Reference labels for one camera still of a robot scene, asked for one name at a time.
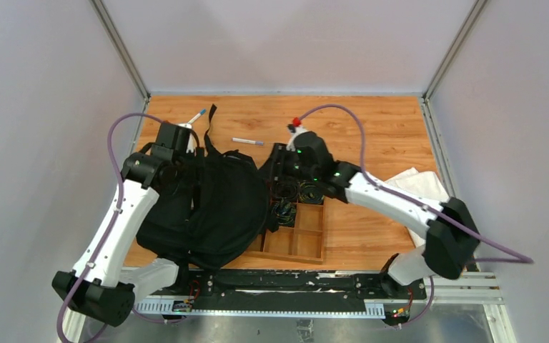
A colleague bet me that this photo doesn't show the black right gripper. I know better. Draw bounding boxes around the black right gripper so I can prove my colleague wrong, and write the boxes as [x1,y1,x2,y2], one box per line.
[256,143,320,184]

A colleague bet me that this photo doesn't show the white marker grey cap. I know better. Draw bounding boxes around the white marker grey cap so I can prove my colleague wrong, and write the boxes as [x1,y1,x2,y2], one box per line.
[231,137,264,146]

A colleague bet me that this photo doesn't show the white marker blue cap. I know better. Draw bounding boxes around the white marker blue cap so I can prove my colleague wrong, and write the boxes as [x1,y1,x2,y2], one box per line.
[187,109,207,125]

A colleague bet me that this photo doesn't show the black fabric backpack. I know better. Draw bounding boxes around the black fabric backpack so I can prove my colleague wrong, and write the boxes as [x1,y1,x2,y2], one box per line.
[136,129,280,270]

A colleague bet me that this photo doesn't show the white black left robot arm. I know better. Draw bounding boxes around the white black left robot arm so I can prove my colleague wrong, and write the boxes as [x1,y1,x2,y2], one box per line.
[51,121,199,327]

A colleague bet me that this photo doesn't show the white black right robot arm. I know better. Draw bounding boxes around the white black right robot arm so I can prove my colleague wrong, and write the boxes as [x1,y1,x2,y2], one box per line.
[265,125,480,299]

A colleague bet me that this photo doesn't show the black rolled belt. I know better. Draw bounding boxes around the black rolled belt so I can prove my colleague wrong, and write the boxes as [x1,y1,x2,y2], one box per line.
[271,180,299,202]

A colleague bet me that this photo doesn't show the dark blue yellow rolled belt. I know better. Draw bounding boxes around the dark blue yellow rolled belt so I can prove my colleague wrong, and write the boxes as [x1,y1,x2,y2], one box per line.
[298,182,325,205]

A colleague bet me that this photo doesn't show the multicolour rolled belt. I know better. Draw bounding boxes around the multicolour rolled belt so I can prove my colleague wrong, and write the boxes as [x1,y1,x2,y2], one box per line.
[272,199,297,227]

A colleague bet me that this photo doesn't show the wooden compartment organizer tray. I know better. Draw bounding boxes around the wooden compartment organizer tray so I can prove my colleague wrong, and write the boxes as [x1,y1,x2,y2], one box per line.
[244,191,326,264]

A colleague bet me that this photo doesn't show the white folded cloth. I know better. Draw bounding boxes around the white folded cloth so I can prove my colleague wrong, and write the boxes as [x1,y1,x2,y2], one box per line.
[385,167,450,247]

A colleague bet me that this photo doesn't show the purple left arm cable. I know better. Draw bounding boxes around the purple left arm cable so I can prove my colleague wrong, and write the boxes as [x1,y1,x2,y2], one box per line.
[55,113,181,343]

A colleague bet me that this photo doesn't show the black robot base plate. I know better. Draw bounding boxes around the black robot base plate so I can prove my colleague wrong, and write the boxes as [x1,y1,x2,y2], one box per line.
[137,269,427,318]

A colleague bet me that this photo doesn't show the white slotted cable duct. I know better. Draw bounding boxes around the white slotted cable duct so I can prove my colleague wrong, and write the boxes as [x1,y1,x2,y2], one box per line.
[132,298,386,319]

